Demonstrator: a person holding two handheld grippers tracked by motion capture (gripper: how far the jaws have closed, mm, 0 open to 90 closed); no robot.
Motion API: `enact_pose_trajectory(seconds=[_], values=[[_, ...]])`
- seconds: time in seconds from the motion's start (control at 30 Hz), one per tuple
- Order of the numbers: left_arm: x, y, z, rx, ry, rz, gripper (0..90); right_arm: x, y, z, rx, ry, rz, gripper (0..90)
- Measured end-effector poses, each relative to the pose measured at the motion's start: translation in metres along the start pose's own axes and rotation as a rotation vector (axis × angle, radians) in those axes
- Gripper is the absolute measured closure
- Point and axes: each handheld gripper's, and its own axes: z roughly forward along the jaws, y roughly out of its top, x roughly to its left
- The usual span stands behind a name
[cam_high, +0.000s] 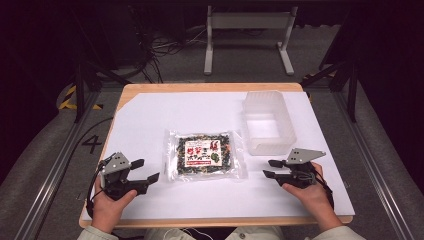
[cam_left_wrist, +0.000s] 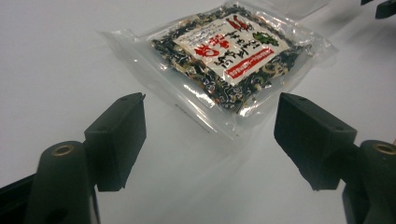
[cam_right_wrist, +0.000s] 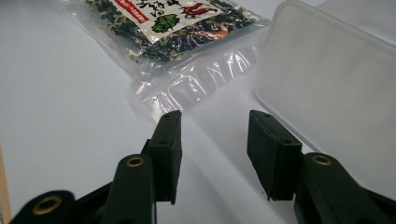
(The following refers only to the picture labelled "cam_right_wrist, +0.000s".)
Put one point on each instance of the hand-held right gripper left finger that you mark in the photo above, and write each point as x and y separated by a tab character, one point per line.
165	155

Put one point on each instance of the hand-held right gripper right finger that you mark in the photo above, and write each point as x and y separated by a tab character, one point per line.
274	155

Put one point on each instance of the clear bag of dried vegetables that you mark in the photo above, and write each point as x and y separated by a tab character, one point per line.
174	43

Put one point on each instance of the translucent plastic container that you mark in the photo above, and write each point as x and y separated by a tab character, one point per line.
327	87

